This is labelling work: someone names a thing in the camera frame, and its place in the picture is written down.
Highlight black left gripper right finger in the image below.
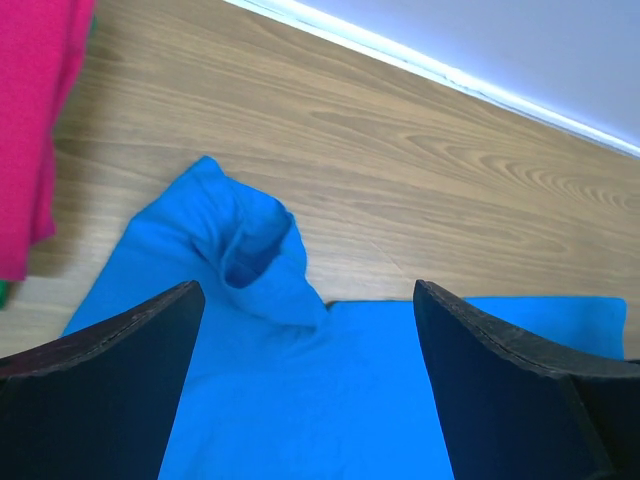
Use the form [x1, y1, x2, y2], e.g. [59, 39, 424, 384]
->
[413, 280, 639, 479]

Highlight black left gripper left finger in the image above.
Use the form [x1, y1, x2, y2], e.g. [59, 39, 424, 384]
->
[1, 281, 205, 479]

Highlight blue t-shirt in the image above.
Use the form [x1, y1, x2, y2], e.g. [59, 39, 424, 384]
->
[59, 154, 629, 480]

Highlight folded pink t-shirt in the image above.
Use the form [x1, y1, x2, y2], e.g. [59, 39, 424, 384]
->
[1, 1, 94, 282]

